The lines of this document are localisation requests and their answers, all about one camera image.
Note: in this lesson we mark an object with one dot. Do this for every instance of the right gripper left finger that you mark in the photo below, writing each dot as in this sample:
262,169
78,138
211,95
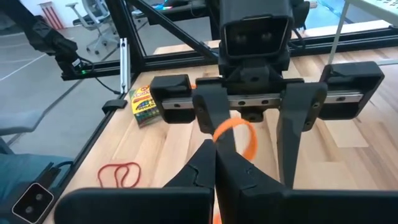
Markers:
140,205

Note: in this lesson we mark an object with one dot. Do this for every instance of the yellow crayon box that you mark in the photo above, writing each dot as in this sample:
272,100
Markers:
143,105

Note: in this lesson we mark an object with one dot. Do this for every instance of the white office chair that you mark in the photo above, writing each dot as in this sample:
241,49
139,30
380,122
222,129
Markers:
93,12

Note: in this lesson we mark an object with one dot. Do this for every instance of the red rubber band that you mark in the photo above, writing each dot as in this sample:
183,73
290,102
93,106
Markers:
99,175

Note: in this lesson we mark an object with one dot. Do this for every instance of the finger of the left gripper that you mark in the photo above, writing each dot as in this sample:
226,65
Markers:
211,105
295,109

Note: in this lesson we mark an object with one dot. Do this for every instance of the orange rubber band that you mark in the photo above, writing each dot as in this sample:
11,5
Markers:
254,141

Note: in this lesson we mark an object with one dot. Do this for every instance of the red white striped board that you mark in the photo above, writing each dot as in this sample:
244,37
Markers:
51,15

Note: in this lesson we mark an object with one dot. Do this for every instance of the small black depth camera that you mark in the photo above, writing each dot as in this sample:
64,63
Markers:
32,203

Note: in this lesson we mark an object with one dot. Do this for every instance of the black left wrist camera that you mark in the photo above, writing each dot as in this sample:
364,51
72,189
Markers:
255,37

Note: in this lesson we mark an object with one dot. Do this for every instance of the silver metal bracket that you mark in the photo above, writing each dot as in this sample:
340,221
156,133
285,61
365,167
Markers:
125,65

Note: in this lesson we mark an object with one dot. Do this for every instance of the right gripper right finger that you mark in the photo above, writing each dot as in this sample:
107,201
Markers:
280,208

